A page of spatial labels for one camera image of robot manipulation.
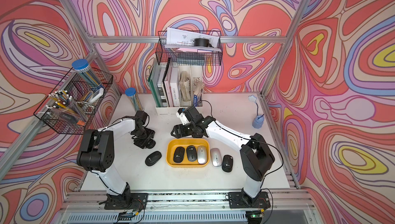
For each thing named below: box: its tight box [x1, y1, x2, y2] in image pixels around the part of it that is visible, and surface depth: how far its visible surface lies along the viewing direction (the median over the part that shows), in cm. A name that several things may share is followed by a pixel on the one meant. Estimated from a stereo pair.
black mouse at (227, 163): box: [221, 154, 234, 173], surface depth 86 cm
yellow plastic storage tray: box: [165, 138, 211, 168], surface depth 89 cm
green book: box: [147, 59, 164, 108], surface depth 93 cm
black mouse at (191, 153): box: [186, 144, 198, 162], surface depth 88 cm
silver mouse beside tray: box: [209, 147, 223, 167], surface depth 88 cm
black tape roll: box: [193, 38, 214, 48], surface depth 84 cm
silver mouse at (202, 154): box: [196, 145, 208, 165], surface depth 90 cm
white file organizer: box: [155, 64, 204, 116], surface depth 103 cm
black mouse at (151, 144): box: [146, 138, 156, 149], surface depth 92 cm
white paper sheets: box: [164, 27, 222, 52], surface depth 88 cm
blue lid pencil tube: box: [124, 87, 144, 112], surface depth 103 cm
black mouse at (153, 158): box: [145, 150, 163, 167], surface depth 88 cm
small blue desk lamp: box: [248, 94, 265, 129], surface depth 98 cm
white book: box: [169, 66, 181, 107], surface depth 98 cm
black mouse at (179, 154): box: [172, 146, 186, 164], surface depth 88 cm
